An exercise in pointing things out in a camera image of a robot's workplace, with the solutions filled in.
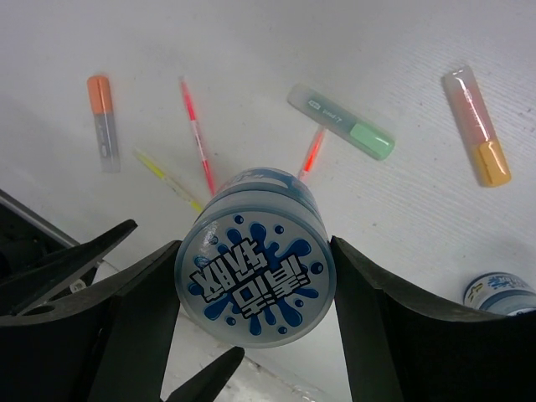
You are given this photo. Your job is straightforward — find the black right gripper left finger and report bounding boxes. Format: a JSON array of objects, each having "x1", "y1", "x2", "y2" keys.
[{"x1": 1, "y1": 240, "x2": 181, "y2": 401}]

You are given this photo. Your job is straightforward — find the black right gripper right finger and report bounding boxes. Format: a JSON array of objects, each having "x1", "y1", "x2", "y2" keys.
[{"x1": 330, "y1": 237, "x2": 535, "y2": 401}]

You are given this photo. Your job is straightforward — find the pink yellow-capped highlighter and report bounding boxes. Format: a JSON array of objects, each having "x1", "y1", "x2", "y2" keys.
[{"x1": 441, "y1": 66, "x2": 512, "y2": 188}]

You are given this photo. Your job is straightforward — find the pink thin pen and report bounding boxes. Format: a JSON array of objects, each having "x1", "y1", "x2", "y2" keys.
[{"x1": 179, "y1": 76, "x2": 216, "y2": 196}]

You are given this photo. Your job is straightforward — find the yellow thin pen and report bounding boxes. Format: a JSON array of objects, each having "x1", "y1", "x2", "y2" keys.
[{"x1": 133, "y1": 148, "x2": 203, "y2": 213}]

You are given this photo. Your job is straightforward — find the orange thin pen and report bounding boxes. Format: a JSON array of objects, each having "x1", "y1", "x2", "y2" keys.
[{"x1": 297, "y1": 126, "x2": 326, "y2": 181}]

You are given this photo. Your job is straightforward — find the green-capped highlighter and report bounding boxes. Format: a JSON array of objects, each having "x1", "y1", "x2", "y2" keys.
[{"x1": 287, "y1": 84, "x2": 395, "y2": 161}]

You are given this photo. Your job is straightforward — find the orange-capped grey highlighter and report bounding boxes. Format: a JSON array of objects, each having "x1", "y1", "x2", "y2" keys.
[{"x1": 87, "y1": 75, "x2": 121, "y2": 173}]

